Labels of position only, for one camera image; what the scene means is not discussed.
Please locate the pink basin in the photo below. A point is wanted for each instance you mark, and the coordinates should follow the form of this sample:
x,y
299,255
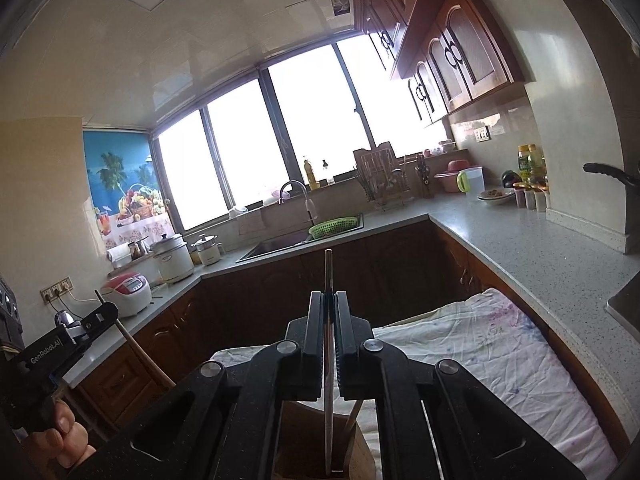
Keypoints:
x,y
448,178

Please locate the fruit picture poster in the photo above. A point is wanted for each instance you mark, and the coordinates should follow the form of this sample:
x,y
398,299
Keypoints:
x,y
125,191

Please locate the white slow cooker pot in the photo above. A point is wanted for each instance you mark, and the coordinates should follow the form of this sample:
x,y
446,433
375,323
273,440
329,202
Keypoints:
x,y
172,258

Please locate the wooden chopstick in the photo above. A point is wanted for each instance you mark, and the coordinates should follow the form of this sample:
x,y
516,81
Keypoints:
x,y
349,427

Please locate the bowl of food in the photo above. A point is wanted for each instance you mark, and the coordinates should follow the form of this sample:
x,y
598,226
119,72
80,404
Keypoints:
x,y
497,196

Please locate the long bamboo chopstick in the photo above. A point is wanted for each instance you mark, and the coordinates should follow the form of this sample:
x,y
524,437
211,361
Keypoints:
x,y
157,374

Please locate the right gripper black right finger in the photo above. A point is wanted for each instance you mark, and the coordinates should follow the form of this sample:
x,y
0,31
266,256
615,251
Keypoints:
x,y
436,421

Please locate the white red rice cooker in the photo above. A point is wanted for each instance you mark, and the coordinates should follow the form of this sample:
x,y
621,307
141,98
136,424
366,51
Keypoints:
x,y
129,292

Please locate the paper towel roll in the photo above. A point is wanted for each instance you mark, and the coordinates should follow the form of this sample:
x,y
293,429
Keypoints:
x,y
119,255

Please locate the white jug green lid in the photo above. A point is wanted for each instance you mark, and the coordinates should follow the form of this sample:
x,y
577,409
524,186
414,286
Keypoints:
x,y
470,181

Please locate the wooden wall cabinets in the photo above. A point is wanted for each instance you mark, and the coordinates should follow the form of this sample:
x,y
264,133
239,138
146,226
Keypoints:
x,y
453,52

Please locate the small white cooker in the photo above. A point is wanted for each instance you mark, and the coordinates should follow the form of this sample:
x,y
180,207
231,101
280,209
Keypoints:
x,y
209,249

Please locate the wooden utensil holder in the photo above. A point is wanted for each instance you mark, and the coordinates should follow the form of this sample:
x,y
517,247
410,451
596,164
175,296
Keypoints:
x,y
300,452

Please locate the yellow oil bottle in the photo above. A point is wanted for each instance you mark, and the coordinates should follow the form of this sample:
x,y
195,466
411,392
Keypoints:
x,y
524,163

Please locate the wooden dish rack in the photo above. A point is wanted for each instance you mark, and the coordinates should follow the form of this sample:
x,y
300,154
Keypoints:
x,y
381,176

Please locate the floral white tablecloth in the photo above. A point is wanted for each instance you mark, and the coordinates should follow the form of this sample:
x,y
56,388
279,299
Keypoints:
x,y
501,347

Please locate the black wok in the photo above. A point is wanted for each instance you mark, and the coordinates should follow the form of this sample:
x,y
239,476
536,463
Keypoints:
x,y
620,175

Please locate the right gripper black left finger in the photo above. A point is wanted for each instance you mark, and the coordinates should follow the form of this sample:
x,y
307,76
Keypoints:
x,y
221,422

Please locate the person's left hand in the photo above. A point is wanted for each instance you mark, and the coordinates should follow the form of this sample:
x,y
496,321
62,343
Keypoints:
x,y
58,450

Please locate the steel electric kettle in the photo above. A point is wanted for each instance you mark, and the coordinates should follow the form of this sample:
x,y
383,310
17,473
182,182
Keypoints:
x,y
72,325

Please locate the wall power socket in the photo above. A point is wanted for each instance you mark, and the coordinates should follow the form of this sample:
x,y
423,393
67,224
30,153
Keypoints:
x,y
56,290

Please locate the green dish basket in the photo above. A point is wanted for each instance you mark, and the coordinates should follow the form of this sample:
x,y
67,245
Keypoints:
x,y
332,227

